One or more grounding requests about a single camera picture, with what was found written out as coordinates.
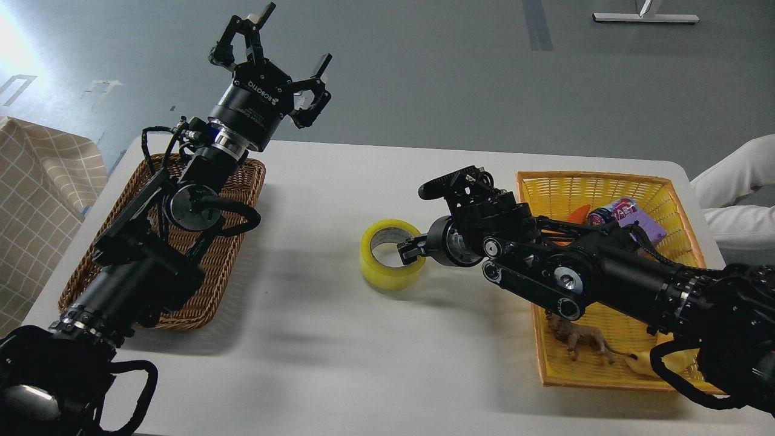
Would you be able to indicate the yellow tape roll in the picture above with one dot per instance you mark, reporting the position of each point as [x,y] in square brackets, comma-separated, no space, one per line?
[381,276]

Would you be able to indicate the brown wicker basket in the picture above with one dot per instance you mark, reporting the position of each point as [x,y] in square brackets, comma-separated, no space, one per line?
[218,262]

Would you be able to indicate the white metal stand base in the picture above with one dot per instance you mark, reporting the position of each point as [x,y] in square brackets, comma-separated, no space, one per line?
[647,13]

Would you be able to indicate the small purple labelled can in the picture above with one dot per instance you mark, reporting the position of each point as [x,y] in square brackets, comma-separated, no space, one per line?
[608,212]

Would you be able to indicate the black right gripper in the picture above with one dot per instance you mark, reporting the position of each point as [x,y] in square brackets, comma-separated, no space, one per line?
[443,243]

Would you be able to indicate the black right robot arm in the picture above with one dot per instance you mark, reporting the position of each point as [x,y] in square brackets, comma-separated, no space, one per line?
[721,355]

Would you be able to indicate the purple block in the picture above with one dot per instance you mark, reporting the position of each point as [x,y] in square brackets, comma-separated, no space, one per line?
[629,215]

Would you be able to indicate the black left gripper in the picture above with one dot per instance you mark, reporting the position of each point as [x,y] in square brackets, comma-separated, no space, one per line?
[260,95]

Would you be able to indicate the white clothed person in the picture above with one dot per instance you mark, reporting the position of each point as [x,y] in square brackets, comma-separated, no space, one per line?
[744,233]

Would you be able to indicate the orange toy carrot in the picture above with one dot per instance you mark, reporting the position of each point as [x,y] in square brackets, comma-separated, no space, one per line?
[578,217]

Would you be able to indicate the yellow plastic basket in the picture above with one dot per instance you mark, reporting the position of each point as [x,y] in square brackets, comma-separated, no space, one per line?
[557,194]

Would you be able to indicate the brown toy lion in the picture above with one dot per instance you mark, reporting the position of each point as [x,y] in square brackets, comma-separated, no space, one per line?
[572,335]

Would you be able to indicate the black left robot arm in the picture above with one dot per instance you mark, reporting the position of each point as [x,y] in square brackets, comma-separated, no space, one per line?
[63,380]

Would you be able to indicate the beige checkered cloth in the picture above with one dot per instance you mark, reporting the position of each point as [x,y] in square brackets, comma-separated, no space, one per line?
[48,179]

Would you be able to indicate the yellow toy croissant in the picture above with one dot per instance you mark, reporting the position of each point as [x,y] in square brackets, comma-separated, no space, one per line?
[681,362]

